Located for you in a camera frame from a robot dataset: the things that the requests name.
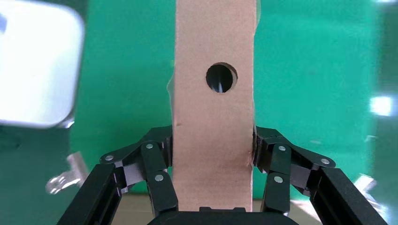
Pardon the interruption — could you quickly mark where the green table cloth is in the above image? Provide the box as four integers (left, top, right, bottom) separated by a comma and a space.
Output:
69, 0, 380, 199

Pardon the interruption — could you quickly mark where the small cardboard box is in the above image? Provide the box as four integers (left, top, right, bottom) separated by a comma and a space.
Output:
168, 0, 259, 212

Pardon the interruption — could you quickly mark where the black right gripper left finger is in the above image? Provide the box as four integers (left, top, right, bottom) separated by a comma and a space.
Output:
57, 126, 179, 225

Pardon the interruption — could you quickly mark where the white plastic tray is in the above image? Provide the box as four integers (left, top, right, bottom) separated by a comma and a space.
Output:
0, 0, 85, 128

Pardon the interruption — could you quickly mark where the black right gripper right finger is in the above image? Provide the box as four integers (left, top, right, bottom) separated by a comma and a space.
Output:
253, 126, 389, 225

